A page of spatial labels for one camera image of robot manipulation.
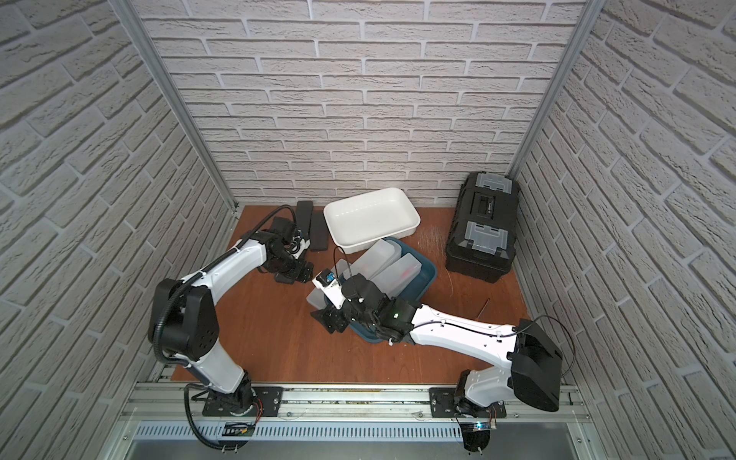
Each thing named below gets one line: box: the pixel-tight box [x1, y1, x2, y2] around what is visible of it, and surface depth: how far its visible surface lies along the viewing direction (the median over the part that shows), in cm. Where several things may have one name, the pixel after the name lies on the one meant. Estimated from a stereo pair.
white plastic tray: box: [323, 187, 421, 254], surface depth 119 cm
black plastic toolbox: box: [444, 171, 520, 283], surface depth 94 cm
